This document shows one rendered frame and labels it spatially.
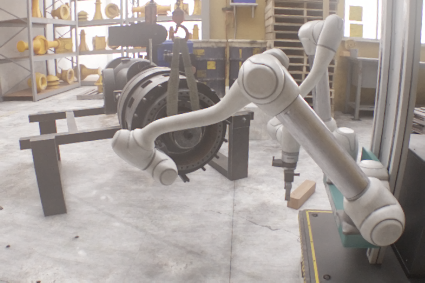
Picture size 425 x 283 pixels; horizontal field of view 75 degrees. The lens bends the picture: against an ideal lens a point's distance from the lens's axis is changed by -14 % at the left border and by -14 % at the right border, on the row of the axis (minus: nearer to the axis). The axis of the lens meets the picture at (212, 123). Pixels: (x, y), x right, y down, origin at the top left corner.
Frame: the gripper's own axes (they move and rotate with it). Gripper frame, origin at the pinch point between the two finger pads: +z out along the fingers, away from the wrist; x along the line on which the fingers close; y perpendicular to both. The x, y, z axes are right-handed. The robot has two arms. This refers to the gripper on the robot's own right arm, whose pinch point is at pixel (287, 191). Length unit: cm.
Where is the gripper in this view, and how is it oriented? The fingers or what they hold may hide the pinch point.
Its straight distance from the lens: 170.6
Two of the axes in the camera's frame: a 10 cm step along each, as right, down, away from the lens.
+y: 9.8, 0.5, -1.8
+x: 1.8, -2.5, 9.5
